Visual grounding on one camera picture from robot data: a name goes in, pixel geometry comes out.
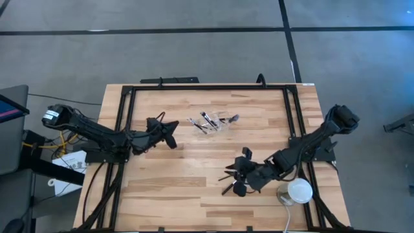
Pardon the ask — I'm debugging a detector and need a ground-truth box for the black metal table frame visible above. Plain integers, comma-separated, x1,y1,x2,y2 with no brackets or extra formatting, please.
96,83,327,233

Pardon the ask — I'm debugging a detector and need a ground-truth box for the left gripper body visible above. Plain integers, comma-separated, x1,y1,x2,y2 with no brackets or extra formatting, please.
142,116,179,151

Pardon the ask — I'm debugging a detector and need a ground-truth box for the thin black floor cable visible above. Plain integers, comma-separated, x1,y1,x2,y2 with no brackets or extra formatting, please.
28,93,103,106

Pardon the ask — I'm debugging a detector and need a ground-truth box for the white lamp cable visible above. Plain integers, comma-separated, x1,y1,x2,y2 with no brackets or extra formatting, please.
283,204,292,233

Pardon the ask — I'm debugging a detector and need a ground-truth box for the black powder makeup brush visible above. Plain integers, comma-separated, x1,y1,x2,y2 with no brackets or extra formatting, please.
221,183,236,196

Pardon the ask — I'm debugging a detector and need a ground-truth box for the black floor stand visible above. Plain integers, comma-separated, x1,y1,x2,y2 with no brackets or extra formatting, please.
383,113,414,133

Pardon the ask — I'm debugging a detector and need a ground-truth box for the monitor with blue screen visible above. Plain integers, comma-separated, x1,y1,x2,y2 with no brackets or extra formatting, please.
0,93,31,124

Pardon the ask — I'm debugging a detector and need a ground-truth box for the clear acrylic brush organizer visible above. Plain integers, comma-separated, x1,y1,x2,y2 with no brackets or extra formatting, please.
189,111,232,136

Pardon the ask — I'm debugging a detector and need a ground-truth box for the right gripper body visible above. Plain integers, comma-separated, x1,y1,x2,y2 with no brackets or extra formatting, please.
232,147,265,197

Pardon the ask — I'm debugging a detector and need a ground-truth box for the black power strip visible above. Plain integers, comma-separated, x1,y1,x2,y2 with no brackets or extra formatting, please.
140,76,200,85

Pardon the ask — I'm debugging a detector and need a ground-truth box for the white paper sheet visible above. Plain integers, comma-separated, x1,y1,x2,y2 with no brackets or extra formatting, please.
48,150,88,197

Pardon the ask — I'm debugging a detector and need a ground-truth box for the black cable bundle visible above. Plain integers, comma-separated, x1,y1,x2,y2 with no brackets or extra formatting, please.
81,161,125,231
299,161,353,231

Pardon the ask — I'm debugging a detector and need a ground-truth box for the table lamp with white shade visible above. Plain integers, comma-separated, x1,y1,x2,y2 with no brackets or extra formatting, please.
277,177,314,207

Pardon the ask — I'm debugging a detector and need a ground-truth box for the black computer mouse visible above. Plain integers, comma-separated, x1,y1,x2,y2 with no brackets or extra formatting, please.
2,218,26,233

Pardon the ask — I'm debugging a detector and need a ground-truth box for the black desk beam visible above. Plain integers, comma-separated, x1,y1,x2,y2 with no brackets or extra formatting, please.
19,129,85,186

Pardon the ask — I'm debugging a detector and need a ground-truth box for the yellow cable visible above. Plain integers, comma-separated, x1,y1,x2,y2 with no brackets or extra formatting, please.
21,131,78,157

